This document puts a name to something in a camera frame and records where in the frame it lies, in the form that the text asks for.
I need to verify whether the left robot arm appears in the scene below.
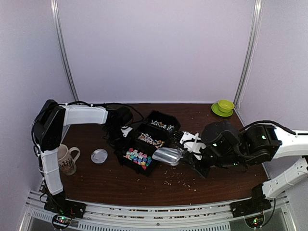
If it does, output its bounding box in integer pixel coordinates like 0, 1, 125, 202
31, 100, 133, 214

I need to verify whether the clear plastic lid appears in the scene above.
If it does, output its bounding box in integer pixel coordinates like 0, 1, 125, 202
91, 149, 108, 164

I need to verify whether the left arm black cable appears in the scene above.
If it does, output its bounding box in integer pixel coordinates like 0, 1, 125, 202
64, 101, 145, 128

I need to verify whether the green saucer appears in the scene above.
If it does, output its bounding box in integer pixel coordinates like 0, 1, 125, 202
211, 103, 233, 117

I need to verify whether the front aluminium rail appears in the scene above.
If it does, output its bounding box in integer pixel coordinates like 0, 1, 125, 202
19, 193, 297, 231

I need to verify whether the left aluminium frame post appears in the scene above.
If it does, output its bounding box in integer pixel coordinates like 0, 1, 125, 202
50, 0, 79, 101

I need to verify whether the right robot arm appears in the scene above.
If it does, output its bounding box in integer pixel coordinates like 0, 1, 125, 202
171, 120, 308, 213

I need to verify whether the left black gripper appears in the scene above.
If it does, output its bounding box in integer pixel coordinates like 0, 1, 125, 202
105, 125, 131, 154

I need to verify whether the green bowl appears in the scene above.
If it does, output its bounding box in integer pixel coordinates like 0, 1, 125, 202
218, 100, 234, 113

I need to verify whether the metal scoop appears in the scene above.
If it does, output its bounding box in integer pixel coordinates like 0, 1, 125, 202
152, 147, 182, 166

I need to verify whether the aluminium frame post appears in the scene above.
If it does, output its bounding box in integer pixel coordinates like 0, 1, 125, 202
50, 0, 79, 101
234, 0, 264, 109

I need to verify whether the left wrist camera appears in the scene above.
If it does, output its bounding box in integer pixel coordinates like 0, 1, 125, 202
120, 126, 133, 138

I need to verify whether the cream floral mug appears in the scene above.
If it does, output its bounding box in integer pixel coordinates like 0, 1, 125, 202
57, 144, 80, 176

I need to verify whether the right aluminium frame post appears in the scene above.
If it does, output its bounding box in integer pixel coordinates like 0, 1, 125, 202
234, 0, 264, 109

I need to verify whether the black three-compartment candy tray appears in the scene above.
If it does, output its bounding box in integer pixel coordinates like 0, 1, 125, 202
115, 110, 180, 176

